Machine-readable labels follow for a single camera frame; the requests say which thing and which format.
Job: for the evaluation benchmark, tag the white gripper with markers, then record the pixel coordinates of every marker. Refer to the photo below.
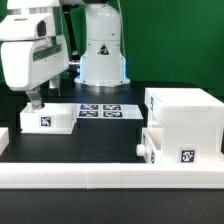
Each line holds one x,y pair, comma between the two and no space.
28,64

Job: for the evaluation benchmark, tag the white tag plate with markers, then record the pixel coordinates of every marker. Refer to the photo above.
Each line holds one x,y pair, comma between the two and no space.
109,111

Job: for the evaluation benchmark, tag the white fence wall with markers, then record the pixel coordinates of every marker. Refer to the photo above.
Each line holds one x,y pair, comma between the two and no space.
107,175

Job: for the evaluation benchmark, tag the white front drawer box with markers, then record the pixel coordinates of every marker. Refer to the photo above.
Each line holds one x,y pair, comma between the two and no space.
150,146

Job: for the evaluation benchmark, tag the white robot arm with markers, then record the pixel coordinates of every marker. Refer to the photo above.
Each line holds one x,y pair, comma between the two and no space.
102,66

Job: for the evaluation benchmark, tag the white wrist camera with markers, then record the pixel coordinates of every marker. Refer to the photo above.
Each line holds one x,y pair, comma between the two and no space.
27,27

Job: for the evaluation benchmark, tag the white drawer cabinet frame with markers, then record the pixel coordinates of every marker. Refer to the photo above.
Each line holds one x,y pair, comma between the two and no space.
192,123

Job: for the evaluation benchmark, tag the white drawer box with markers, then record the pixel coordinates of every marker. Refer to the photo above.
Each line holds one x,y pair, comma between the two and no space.
53,118
150,146

